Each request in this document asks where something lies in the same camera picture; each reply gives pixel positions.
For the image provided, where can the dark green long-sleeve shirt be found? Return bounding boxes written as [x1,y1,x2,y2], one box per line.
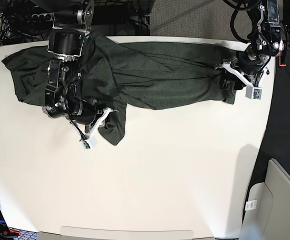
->
[3,33,236,145]

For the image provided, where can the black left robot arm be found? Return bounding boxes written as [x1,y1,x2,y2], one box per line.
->
[218,0,284,90]

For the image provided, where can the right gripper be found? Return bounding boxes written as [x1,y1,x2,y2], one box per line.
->
[69,98,117,137]

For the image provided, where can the beige plastic bin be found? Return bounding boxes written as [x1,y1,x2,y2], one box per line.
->
[239,159,290,240]

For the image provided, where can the white power strip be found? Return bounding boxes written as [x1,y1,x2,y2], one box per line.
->
[29,13,52,22]

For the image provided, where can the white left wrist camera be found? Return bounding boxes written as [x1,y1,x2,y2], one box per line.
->
[245,86,262,100]

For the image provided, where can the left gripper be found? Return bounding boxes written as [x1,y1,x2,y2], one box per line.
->
[216,51,269,91]

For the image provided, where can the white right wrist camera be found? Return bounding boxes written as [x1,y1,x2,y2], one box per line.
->
[82,136,98,149]

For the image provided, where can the red clamp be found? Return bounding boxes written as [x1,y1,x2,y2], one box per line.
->
[278,49,286,67]

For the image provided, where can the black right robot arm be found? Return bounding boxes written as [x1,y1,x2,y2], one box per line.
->
[34,0,113,141]

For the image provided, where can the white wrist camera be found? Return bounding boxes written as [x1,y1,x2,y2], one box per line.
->
[245,86,262,100]
[82,136,98,149]

